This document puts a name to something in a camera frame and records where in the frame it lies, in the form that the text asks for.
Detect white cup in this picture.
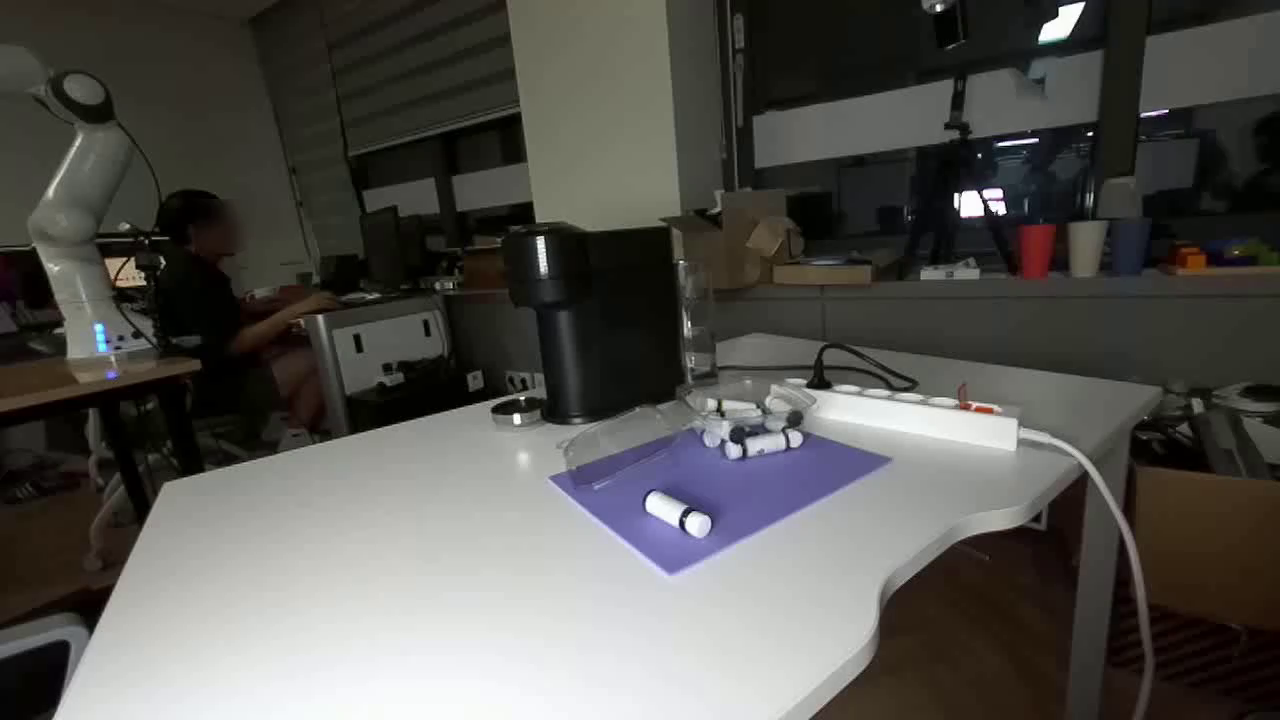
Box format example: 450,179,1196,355
1066,219,1110,279

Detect white tube with black cap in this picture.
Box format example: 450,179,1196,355
642,489,715,540
722,429,805,462

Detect black plug with cable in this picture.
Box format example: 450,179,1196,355
718,342,920,393

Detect white cable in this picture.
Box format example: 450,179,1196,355
1017,427,1158,720

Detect person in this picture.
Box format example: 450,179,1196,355
153,189,341,441

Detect red cup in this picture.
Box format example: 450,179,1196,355
1017,223,1058,280

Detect white floor device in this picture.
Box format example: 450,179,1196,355
0,611,93,720

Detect black coffee machine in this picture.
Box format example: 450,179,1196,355
502,222,720,426

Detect clear plastic container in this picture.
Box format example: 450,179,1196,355
562,375,818,491

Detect blue cup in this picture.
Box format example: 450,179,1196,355
1109,217,1154,277

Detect round metal lid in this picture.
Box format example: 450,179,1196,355
490,396,547,429

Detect camera on tripod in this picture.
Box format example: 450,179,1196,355
903,0,1013,279

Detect purple mat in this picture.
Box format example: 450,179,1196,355
548,426,893,578

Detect flat cardboard box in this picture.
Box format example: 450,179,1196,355
771,260,877,287

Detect heap of white tubes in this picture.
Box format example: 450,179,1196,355
698,395,807,447

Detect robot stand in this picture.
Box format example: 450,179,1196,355
0,354,203,521

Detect white power strip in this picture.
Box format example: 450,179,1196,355
768,377,1022,452

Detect monitor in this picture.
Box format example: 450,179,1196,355
359,204,433,292

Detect open cardboard box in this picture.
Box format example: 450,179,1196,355
664,190,804,292

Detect large cardboard box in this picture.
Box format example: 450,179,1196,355
1128,463,1280,633

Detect window blind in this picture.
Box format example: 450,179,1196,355
322,0,522,157

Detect tray of toy blocks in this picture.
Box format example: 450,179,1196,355
1158,237,1280,278

